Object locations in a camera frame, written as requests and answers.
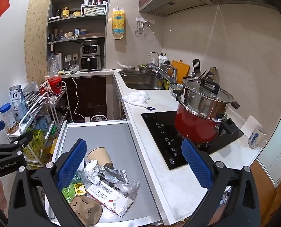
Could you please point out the glass pot lid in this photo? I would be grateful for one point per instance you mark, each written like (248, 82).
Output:
(161, 69)

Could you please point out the green snack packet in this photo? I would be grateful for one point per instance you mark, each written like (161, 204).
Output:
(87, 209)

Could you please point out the large clear water bottle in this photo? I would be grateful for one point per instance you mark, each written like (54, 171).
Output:
(53, 65)

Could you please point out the white mug with blue print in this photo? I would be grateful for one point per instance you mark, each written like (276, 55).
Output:
(256, 138)

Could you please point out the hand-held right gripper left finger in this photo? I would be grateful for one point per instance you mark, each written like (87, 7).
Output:
(70, 167)

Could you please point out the white plastic wrap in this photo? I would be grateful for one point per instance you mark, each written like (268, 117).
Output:
(93, 171)

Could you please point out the brown paper cup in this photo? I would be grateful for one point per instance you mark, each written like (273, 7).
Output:
(100, 155)

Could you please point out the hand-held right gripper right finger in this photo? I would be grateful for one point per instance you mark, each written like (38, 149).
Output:
(198, 167)

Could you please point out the grey wall shelf unit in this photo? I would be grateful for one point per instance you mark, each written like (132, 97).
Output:
(79, 20)

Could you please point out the red noodle pack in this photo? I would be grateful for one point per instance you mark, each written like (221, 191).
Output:
(53, 85)

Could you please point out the patterned ceramic bowl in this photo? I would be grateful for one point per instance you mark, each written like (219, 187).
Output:
(176, 87)

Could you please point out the orange cutting board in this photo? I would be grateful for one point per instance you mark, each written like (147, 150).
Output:
(181, 67)

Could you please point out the green smiley box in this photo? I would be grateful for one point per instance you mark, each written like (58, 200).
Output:
(35, 144)

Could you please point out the white slotted basket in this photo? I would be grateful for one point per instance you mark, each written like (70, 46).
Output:
(94, 10)

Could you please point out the clear plastic wrap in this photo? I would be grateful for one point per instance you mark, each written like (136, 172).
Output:
(128, 189)

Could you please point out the white soap bottle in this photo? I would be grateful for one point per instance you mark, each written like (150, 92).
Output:
(163, 60)

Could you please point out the yellow hanging bag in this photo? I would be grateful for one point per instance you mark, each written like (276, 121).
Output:
(118, 22)

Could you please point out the silver air fryer oven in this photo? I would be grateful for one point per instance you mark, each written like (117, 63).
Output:
(90, 56)

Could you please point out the silver printed wrapper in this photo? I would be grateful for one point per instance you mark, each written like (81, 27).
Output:
(80, 176)

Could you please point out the small blue clip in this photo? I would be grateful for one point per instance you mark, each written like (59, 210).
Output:
(150, 108)

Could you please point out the wall hook rack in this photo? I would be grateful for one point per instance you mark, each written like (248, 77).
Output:
(142, 24)

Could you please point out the stainless steel steamer pot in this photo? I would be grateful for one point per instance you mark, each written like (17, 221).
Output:
(202, 101)

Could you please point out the white paper card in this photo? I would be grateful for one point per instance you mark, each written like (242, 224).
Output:
(249, 123)

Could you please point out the grey coffee bag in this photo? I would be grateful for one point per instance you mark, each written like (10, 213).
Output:
(17, 104)

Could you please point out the yellow lidded sauce cup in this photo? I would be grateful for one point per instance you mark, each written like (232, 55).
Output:
(79, 189)

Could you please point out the silver foil blister pack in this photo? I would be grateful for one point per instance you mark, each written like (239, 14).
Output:
(114, 173)

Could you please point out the steel bowl with greens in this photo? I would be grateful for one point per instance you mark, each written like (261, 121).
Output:
(144, 68)

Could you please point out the person's left hand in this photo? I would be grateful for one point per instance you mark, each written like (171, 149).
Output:
(1, 192)

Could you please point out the white medicine box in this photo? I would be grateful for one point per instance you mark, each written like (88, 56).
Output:
(109, 198)

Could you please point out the black induction cooktop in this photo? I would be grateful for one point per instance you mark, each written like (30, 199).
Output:
(159, 132)

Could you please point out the white cloth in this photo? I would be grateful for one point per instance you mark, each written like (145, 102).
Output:
(137, 98)

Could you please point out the white trolley cart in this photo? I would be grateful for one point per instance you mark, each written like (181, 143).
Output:
(53, 113)

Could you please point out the red cooking pot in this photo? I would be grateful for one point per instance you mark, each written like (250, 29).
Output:
(194, 127)

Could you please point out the blue lidded plastic jar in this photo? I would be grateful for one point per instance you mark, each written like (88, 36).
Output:
(9, 120)

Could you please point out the stainless steel sink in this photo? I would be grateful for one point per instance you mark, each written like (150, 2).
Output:
(140, 81)

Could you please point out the black spatula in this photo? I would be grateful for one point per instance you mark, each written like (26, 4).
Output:
(196, 65)

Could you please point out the chrome kitchen faucet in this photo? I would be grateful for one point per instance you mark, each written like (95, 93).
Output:
(161, 71)

